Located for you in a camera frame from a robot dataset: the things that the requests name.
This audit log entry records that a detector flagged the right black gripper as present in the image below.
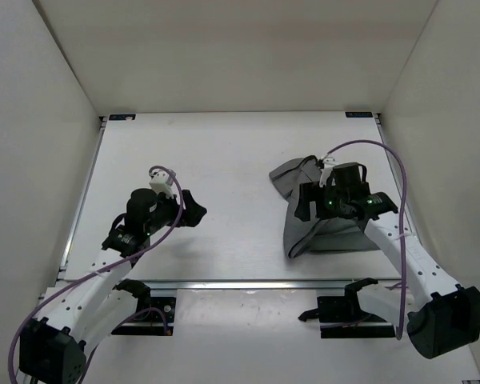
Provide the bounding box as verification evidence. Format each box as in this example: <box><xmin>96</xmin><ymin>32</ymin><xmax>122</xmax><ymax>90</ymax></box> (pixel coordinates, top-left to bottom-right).
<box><xmin>294</xmin><ymin>180</ymin><xmax>347</xmax><ymax>222</ymax></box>

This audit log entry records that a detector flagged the aluminium front table rail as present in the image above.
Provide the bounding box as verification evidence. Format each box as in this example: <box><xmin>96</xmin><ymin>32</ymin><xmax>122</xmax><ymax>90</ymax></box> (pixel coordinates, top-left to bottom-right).
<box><xmin>58</xmin><ymin>278</ymin><xmax>401</xmax><ymax>291</ymax></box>

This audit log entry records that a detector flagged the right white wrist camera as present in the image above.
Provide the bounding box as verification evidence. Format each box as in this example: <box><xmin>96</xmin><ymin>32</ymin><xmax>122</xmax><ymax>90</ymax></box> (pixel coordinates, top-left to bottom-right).
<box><xmin>316</xmin><ymin>154</ymin><xmax>338</xmax><ymax>188</ymax></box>

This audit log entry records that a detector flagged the right blue corner sticker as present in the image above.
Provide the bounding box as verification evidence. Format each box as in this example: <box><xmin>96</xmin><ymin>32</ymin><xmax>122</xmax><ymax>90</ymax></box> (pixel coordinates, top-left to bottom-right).
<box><xmin>345</xmin><ymin>111</ymin><xmax>373</xmax><ymax>118</ymax></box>

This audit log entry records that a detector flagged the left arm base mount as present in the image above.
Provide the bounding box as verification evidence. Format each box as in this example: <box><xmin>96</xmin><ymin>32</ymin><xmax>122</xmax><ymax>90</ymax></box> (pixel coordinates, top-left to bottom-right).
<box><xmin>112</xmin><ymin>290</ymin><xmax>177</xmax><ymax>337</ymax></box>

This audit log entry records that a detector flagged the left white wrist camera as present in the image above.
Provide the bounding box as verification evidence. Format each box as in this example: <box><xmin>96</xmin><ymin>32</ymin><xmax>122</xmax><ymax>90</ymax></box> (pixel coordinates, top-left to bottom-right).
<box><xmin>149</xmin><ymin>169</ymin><xmax>174</xmax><ymax>199</ymax></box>

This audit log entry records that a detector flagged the blue corner sticker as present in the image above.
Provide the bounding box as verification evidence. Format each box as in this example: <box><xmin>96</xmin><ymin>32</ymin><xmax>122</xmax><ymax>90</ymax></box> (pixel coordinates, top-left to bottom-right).
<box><xmin>108</xmin><ymin>114</ymin><xmax>136</xmax><ymax>121</ymax></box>
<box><xmin>345</xmin><ymin>111</ymin><xmax>373</xmax><ymax>118</ymax></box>

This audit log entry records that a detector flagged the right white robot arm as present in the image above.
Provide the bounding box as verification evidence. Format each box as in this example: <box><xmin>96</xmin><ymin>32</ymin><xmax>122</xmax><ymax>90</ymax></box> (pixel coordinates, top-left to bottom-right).
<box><xmin>295</xmin><ymin>162</ymin><xmax>480</xmax><ymax>359</ymax></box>

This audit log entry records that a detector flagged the left blue corner sticker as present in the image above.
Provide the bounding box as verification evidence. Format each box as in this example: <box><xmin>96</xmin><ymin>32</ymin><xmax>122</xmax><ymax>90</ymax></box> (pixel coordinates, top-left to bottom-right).
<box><xmin>108</xmin><ymin>114</ymin><xmax>136</xmax><ymax>121</ymax></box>

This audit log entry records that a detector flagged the grey pleated skirt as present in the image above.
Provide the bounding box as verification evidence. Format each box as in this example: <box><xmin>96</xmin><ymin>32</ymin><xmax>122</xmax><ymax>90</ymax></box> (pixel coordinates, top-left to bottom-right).
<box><xmin>269</xmin><ymin>155</ymin><xmax>378</xmax><ymax>258</ymax></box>

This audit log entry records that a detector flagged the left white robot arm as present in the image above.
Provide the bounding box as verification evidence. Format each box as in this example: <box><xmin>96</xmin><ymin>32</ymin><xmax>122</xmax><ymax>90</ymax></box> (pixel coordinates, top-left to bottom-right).
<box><xmin>18</xmin><ymin>188</ymin><xmax>207</xmax><ymax>383</ymax></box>

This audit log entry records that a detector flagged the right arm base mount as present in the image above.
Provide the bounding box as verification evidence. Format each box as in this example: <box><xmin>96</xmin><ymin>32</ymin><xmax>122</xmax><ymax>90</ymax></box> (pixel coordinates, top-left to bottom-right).
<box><xmin>298</xmin><ymin>296</ymin><xmax>395</xmax><ymax>339</ymax></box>

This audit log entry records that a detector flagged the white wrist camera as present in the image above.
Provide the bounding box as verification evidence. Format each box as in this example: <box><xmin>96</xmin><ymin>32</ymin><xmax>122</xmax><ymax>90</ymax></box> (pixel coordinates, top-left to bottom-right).
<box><xmin>316</xmin><ymin>154</ymin><xmax>338</xmax><ymax>188</ymax></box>
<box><xmin>149</xmin><ymin>169</ymin><xmax>174</xmax><ymax>199</ymax></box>

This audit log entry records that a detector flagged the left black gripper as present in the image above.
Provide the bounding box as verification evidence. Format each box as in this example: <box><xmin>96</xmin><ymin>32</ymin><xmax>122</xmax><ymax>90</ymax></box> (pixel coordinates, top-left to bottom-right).
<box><xmin>148</xmin><ymin>186</ymin><xmax>208</xmax><ymax>230</ymax></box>

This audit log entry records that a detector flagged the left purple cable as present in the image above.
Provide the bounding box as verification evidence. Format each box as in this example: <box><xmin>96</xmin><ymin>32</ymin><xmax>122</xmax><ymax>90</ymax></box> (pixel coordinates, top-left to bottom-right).
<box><xmin>8</xmin><ymin>165</ymin><xmax>184</xmax><ymax>382</ymax></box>

